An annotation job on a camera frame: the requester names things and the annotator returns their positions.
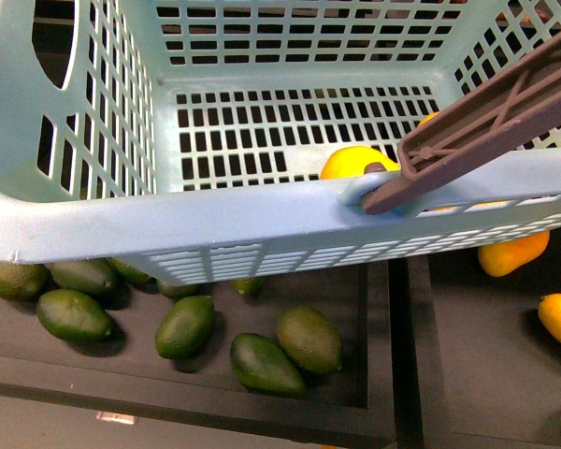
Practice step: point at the green avocado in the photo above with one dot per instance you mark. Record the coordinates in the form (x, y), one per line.
(310, 339)
(185, 328)
(73, 316)
(261, 366)
(248, 286)
(22, 282)
(176, 292)
(128, 272)
(92, 276)

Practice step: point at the yellow lemon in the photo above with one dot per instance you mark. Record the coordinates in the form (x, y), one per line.
(352, 161)

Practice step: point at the light blue plastic basket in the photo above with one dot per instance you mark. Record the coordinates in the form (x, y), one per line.
(187, 137)

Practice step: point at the brown basket handle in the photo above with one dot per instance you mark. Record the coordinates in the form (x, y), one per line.
(520, 103)

